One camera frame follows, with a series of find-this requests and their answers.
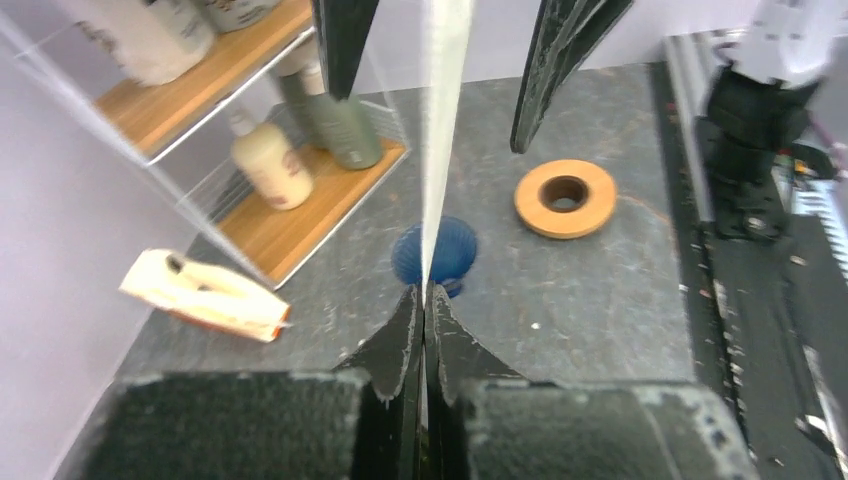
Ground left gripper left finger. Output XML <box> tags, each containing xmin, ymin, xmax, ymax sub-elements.
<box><xmin>58</xmin><ymin>286</ymin><xmax>424</xmax><ymax>479</ymax></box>

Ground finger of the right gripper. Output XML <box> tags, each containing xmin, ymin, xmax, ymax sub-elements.
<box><xmin>510</xmin><ymin>0</ymin><xmax>634</xmax><ymax>154</ymax></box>
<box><xmin>311</xmin><ymin>0</ymin><xmax>379</xmax><ymax>100</ymax></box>

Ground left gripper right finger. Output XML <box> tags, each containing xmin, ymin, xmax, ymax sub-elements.
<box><xmin>424</xmin><ymin>284</ymin><xmax>758</xmax><ymax>479</ymax></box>

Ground white paper coffee filter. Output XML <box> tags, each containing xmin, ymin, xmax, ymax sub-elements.
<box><xmin>420</xmin><ymin>1</ymin><xmax>475</xmax><ymax>297</ymax></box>

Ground blue ribbed cone dripper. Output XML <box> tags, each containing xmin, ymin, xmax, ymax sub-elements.
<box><xmin>391</xmin><ymin>216</ymin><xmax>478</xmax><ymax>298</ymax></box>

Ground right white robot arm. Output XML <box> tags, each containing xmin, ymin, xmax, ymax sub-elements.
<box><xmin>312</xmin><ymin>1</ymin><xmax>847</xmax><ymax>182</ymax></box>

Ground green grey bottle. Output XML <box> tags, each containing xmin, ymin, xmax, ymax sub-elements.
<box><xmin>275</xmin><ymin>60</ymin><xmax>383</xmax><ymax>170</ymax></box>

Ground cream lotion bottle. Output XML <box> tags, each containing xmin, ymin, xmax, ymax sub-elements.
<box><xmin>227</xmin><ymin>107</ymin><xmax>314</xmax><ymax>211</ymax></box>

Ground white container on shelf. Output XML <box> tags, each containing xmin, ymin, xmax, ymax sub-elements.
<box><xmin>57</xmin><ymin>0</ymin><xmax>216</xmax><ymax>87</ymax></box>

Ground white wire wooden shelf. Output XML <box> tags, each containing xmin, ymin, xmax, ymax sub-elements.
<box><xmin>1</xmin><ymin>1</ymin><xmax>410</xmax><ymax>287</ymax></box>

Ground wooden ring dripper holder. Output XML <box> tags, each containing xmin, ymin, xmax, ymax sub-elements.
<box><xmin>513</xmin><ymin>159</ymin><xmax>618</xmax><ymax>240</ymax></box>

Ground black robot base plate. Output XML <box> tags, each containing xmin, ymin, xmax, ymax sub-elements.
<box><xmin>648</xmin><ymin>63</ymin><xmax>847</xmax><ymax>479</ymax></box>

